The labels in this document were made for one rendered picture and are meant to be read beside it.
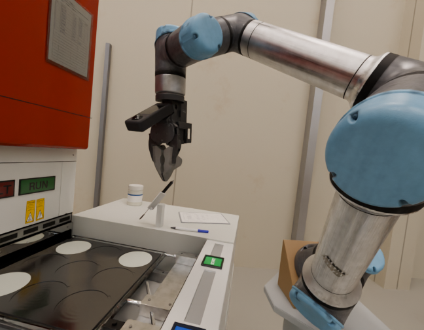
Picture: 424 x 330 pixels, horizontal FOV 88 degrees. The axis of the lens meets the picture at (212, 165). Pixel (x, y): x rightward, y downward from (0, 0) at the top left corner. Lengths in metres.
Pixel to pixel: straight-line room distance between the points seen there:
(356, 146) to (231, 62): 2.36
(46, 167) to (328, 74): 0.83
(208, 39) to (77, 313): 0.61
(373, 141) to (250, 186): 2.25
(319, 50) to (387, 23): 3.05
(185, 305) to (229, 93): 2.22
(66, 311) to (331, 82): 0.68
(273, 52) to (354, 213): 0.32
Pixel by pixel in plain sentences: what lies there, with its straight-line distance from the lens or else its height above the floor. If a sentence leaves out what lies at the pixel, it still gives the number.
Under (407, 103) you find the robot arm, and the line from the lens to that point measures 0.29.
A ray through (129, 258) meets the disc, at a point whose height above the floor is 0.90.
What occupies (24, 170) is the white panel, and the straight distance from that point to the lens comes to 0.85.
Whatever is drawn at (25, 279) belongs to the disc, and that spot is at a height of 0.90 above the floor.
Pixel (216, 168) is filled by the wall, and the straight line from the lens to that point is 2.40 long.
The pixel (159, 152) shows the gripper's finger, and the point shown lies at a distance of 0.56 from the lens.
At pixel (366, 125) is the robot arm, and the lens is 0.28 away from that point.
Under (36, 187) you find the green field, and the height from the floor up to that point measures 1.09.
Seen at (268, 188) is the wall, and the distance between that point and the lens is 2.55.
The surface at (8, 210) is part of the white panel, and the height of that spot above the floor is 1.04.
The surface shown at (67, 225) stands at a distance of 0.99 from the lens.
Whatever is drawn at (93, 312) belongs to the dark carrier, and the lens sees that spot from 0.60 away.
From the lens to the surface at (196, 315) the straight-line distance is 0.49.
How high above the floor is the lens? 1.26
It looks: 3 degrees down
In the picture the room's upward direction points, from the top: 6 degrees clockwise
